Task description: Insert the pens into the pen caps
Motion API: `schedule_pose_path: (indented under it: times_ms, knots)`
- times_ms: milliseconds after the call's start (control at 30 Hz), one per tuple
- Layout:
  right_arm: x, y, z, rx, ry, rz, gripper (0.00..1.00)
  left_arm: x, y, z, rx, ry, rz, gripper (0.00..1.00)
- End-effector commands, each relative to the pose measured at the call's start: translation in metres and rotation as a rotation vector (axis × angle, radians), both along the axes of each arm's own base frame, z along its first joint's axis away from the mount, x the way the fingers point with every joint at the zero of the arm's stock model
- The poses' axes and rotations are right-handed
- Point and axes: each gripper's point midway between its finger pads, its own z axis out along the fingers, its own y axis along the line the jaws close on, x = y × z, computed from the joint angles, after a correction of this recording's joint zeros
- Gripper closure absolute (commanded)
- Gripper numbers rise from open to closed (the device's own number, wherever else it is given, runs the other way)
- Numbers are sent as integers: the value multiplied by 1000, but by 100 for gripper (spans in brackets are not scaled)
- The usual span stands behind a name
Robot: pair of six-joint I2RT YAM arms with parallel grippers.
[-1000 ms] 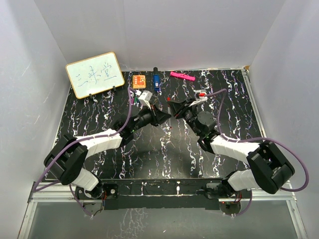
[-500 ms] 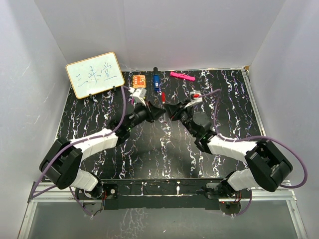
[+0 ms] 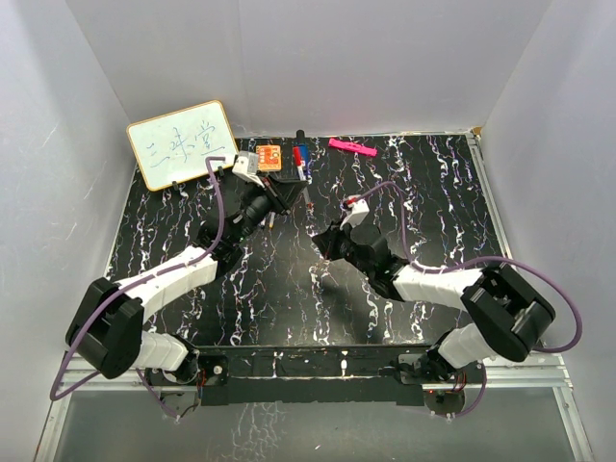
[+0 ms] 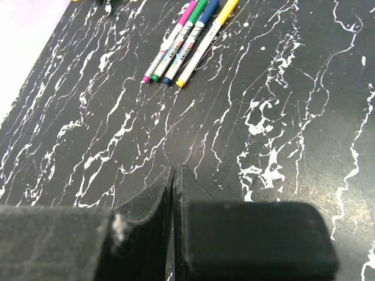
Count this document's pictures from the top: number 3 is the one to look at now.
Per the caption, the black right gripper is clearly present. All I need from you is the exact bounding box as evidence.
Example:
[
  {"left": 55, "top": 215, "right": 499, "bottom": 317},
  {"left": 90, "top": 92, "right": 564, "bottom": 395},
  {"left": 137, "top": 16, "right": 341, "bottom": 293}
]
[{"left": 313, "top": 217, "right": 373, "bottom": 277}]

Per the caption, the white pen red tip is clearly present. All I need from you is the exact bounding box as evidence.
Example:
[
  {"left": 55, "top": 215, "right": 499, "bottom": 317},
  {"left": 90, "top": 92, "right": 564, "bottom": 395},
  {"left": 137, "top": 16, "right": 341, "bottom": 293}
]
[{"left": 296, "top": 164, "right": 312, "bottom": 209}]

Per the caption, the pink plastic clip bar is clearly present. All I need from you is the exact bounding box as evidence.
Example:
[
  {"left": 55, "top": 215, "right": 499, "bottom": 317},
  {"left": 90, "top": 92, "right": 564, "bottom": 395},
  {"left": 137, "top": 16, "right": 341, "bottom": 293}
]
[{"left": 328, "top": 138, "right": 377, "bottom": 158}]

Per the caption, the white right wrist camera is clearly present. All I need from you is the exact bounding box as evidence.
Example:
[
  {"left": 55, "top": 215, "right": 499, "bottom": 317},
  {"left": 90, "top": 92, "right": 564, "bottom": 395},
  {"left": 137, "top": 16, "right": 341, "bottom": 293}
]
[{"left": 340, "top": 195, "right": 370, "bottom": 228}]

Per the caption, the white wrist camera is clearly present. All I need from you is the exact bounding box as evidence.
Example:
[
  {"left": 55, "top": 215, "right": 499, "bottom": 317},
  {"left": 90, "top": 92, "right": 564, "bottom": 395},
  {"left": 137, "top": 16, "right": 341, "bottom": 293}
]
[
  {"left": 232, "top": 151, "right": 264, "bottom": 187},
  {"left": 340, "top": 195, "right": 370, "bottom": 228}
]

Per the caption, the orange red pen cap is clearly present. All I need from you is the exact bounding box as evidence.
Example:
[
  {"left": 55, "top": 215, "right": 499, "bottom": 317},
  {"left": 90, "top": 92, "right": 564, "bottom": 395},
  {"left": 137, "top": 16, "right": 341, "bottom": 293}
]
[{"left": 294, "top": 146, "right": 302, "bottom": 167}]

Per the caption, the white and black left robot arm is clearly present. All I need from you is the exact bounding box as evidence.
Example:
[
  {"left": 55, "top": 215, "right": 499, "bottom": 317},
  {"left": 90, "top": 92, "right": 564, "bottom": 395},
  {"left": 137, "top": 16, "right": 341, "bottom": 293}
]
[{"left": 65, "top": 175, "right": 307, "bottom": 384}]

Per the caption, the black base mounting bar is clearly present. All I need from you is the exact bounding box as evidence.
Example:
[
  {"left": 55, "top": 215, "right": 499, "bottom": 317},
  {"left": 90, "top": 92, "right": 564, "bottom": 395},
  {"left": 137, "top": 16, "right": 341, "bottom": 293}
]
[{"left": 194, "top": 344, "right": 487, "bottom": 408}]

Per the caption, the small wood-framed whiteboard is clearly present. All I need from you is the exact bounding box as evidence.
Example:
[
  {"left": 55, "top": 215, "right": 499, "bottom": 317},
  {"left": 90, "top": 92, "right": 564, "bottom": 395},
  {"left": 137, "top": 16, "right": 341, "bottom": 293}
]
[{"left": 126, "top": 100, "right": 238, "bottom": 192}]

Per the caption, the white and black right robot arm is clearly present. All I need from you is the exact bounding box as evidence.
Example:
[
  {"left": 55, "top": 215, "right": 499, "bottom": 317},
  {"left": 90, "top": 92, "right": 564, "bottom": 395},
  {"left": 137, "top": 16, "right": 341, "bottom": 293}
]
[{"left": 312, "top": 222, "right": 555, "bottom": 382}]

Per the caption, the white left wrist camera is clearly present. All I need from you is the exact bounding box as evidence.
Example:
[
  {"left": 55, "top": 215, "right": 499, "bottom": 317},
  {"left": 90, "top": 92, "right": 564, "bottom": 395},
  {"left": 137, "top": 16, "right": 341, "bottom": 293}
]
[{"left": 232, "top": 151, "right": 264, "bottom": 187}]

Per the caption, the blue whiteboard eraser marker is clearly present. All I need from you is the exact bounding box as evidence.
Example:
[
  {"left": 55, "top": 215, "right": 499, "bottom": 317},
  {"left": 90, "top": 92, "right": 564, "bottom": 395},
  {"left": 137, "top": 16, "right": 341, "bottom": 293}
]
[{"left": 294, "top": 130, "right": 310, "bottom": 178}]

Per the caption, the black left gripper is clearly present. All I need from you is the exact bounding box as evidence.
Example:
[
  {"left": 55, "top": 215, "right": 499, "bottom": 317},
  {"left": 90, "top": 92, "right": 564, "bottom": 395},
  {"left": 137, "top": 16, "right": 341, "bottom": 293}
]
[{"left": 232, "top": 171, "right": 305, "bottom": 245}]

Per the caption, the orange notebook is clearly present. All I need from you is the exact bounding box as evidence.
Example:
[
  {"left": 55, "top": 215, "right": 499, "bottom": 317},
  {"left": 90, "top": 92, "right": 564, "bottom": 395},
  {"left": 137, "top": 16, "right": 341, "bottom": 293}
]
[{"left": 256, "top": 144, "right": 282, "bottom": 172}]

